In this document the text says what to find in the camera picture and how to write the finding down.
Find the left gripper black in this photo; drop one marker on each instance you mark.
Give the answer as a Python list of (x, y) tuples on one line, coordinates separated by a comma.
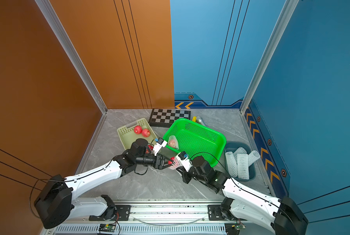
[(160, 162)]

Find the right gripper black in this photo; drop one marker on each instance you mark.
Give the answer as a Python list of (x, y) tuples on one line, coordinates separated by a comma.
[(186, 179)]

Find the bare red apple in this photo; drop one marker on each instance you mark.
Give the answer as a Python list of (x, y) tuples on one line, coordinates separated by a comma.
[(138, 129), (145, 132)]

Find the white foam net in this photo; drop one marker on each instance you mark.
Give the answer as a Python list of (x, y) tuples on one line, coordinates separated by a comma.
[(231, 164), (240, 150), (242, 166), (253, 156)]

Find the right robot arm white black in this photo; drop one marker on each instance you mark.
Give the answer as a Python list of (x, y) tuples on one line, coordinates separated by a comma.
[(280, 216)]

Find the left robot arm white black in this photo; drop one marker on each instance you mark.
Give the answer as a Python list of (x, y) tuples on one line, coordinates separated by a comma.
[(60, 199)]

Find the bright green plastic basket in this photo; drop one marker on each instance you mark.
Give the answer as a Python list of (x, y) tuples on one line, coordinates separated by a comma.
[(197, 140)]

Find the black white checkerboard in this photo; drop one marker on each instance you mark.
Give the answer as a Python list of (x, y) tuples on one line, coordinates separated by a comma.
[(166, 117)]

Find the pale green plastic basket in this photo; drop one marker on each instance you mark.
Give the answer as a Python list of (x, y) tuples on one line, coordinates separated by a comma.
[(128, 136)]

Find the dark teal plastic tray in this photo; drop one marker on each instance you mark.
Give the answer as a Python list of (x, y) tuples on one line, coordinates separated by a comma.
[(232, 147)]

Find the grey cylinder yellow tip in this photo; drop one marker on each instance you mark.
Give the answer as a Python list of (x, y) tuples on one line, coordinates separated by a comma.
[(198, 120)]

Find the small right circuit board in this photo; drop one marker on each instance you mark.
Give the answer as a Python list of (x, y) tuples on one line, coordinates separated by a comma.
[(234, 229)]

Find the green circuit board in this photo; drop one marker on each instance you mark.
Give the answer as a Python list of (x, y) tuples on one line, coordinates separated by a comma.
[(107, 229)]

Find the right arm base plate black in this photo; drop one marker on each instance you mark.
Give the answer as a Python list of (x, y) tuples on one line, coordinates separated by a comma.
[(222, 211)]

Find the aluminium front rail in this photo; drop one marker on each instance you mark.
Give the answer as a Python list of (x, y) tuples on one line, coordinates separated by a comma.
[(159, 218)]

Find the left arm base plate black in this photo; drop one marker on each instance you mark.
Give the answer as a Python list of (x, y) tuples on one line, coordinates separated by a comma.
[(113, 212)]

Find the left aluminium corner post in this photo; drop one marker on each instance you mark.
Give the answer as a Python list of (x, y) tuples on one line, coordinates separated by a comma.
[(54, 22)]

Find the aluminium corner post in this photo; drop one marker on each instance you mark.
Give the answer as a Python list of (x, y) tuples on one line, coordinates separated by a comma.
[(276, 35), (54, 22)]

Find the right aluminium corner post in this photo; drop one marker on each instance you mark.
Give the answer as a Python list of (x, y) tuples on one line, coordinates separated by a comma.
[(276, 35)]

